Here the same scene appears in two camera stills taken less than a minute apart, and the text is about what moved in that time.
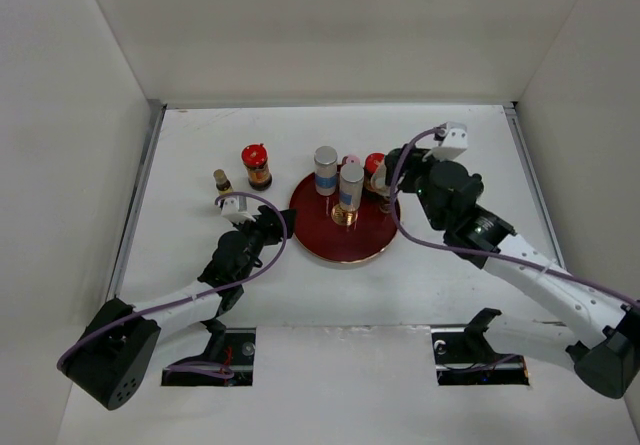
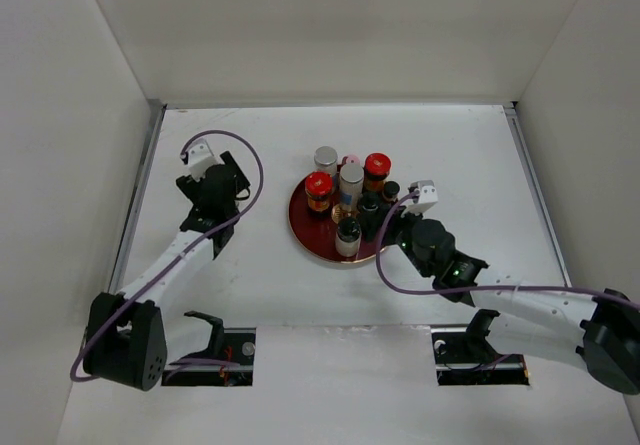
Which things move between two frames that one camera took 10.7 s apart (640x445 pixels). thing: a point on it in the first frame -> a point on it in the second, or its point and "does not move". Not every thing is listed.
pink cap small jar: x=353 y=159 does not move
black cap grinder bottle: x=378 y=182 -> x=368 y=204
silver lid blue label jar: x=325 y=169 does not move
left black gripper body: x=257 y=237 -> x=192 y=187
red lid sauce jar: x=255 y=160 -> x=318 y=187
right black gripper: x=413 y=161 -> x=374 y=223
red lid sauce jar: x=370 y=164 does not move
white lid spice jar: x=351 y=186 does not move
